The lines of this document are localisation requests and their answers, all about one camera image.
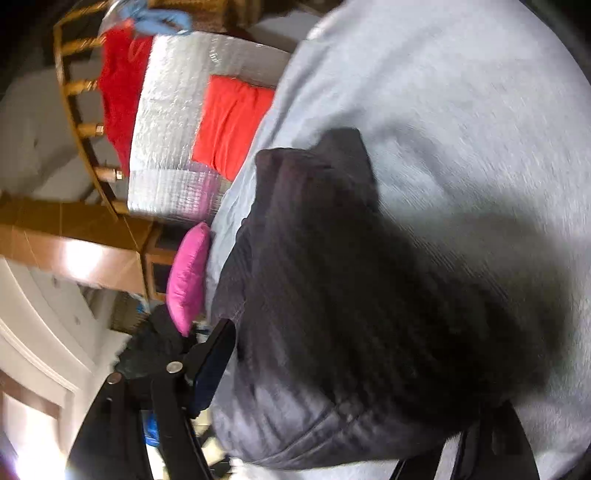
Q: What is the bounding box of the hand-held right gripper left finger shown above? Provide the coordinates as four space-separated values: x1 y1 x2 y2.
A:
67 318 238 480

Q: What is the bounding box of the dark cloth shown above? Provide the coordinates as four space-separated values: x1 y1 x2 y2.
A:
115 305 200 403

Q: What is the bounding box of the white wardrobe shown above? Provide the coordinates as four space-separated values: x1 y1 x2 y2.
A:
0 257 122 418

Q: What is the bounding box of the magenta pillow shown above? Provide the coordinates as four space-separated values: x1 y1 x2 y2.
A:
166 222 213 337

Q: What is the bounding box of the wicker basket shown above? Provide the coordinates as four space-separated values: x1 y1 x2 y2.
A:
152 0 260 34

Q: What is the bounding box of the light blue blanket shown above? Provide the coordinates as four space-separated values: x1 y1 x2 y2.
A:
203 0 591 480

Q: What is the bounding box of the grey plaid garment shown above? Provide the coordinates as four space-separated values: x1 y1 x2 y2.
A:
205 127 573 469

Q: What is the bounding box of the brown wooden cabinet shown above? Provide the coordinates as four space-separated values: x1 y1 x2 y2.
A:
0 198 186 302

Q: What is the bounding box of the red cloth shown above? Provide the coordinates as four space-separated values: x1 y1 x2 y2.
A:
97 25 155 177

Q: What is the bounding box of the red cushion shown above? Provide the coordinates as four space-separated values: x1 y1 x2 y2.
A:
191 75 278 182

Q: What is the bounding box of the blue cloth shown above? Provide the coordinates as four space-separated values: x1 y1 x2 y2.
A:
122 4 192 38

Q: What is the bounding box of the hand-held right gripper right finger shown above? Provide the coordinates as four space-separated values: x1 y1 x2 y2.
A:
390 401 541 480

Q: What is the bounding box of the silver foil mat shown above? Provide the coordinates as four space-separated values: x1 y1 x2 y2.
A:
127 34 296 223

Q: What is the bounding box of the wooden bed rail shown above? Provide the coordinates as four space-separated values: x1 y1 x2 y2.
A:
53 0 136 223

